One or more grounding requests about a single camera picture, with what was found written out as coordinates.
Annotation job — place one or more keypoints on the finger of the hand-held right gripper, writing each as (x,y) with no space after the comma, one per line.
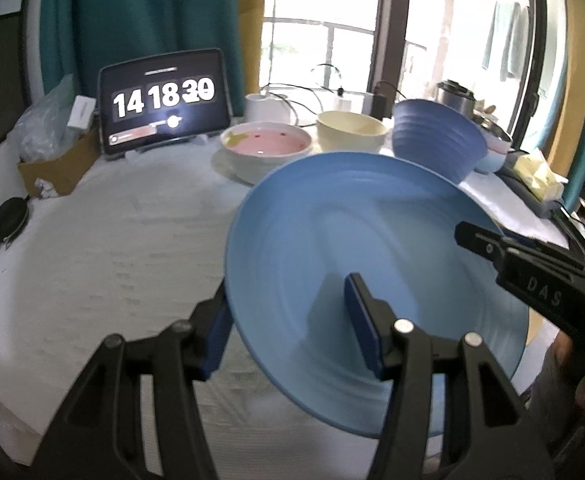
(477,240)

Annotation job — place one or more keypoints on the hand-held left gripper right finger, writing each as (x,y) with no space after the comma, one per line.
(360,320)

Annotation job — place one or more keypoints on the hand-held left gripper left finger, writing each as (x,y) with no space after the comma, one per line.
(216,342)

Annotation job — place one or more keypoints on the blue plate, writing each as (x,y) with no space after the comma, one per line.
(372,220)

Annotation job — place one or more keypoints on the cream bowl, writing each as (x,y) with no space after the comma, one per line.
(352,130)

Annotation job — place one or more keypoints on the light blue bowl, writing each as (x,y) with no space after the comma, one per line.
(491,164)

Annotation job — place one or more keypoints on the yellow plastic bag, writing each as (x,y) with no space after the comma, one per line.
(537,175)

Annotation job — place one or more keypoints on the dark blue ribbed bowl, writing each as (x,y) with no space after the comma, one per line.
(432,135)

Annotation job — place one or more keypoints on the white textured cloth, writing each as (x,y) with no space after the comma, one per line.
(122,240)

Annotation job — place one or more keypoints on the stainless steel pot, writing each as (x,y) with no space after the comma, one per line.
(455,97)

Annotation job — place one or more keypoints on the black charger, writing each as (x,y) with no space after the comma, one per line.
(379,102)

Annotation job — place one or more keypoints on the white charger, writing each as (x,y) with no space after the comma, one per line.
(346,104)

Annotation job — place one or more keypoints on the white bowl with pink inside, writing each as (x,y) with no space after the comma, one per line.
(267,146)

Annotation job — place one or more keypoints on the hanging clothes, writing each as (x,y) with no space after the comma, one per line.
(504,40)

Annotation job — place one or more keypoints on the white desk lamp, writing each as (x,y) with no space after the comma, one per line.
(267,107)

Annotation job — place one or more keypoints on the cardboard box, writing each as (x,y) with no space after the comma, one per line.
(57,170)

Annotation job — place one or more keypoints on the black round disc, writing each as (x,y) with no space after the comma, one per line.
(11,220)

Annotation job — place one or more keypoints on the black tablet showing clock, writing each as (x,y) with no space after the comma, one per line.
(162,95)

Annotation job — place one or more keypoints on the small white box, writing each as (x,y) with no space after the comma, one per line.
(81,112)

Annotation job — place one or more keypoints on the clear plastic bag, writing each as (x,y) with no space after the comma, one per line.
(42,120)

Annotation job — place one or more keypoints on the yellow curtain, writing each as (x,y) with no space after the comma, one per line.
(250,35)

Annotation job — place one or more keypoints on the teal curtain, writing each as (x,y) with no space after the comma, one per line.
(147,10)

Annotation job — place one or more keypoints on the dark door frame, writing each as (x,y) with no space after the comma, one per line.
(392,20)

